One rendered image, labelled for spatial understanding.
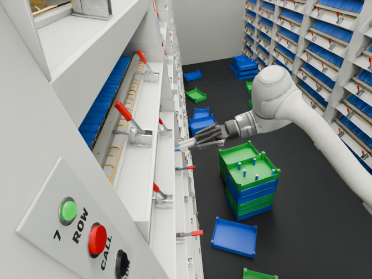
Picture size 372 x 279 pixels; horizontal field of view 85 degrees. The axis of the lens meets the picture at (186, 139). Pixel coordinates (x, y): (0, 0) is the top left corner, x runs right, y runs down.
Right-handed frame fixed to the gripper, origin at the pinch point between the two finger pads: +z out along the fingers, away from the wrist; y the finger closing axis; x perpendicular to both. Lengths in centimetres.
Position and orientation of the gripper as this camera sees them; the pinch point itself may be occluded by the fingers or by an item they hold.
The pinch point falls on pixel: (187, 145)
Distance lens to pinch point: 81.2
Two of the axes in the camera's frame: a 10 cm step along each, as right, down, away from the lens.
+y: 0.6, 6.4, -7.6
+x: 3.7, 7.0, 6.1
